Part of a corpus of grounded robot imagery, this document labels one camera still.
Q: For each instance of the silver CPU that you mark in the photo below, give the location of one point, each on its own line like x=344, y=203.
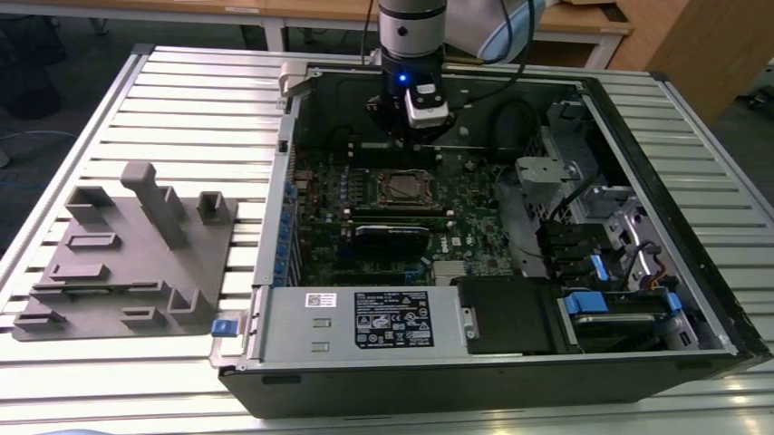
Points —
x=405, y=186

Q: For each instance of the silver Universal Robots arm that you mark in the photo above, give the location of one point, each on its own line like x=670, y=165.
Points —
x=411, y=27

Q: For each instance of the CPU socket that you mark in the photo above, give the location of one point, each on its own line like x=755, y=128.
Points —
x=383, y=205

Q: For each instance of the green motherboard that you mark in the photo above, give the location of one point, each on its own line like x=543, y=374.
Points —
x=478, y=226

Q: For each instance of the black graphics card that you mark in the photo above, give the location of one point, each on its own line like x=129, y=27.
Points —
x=387, y=244

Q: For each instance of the small silver heatsink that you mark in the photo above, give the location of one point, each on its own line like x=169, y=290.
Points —
x=450, y=268

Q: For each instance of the black drive bay block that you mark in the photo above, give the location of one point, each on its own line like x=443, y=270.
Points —
x=562, y=244

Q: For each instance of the blue plastic drive tab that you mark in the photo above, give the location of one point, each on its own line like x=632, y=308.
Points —
x=596, y=267

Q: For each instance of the black plastic shroud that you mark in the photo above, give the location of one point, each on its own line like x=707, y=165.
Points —
x=507, y=317

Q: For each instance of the silver power supply unit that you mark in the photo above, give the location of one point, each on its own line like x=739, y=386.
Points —
x=289, y=326

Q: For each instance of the hard disk in blue carrier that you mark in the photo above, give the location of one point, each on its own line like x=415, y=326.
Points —
x=586, y=302

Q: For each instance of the grey parts rack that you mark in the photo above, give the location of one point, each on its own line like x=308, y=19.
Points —
x=139, y=272

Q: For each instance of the wooden cabinet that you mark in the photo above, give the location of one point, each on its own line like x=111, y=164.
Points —
x=712, y=45

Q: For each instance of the blue case latch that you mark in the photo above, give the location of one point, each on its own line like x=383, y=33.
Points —
x=224, y=328

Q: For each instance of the black open PC case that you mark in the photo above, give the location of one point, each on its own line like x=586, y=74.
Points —
x=423, y=394

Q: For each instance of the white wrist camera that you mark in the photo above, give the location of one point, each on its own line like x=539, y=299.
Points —
x=428, y=106

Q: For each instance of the grey metal bracket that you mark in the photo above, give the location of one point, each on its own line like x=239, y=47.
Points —
x=544, y=174

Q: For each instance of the wooden desk white frame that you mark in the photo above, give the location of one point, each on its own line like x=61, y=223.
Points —
x=120, y=5
x=592, y=28

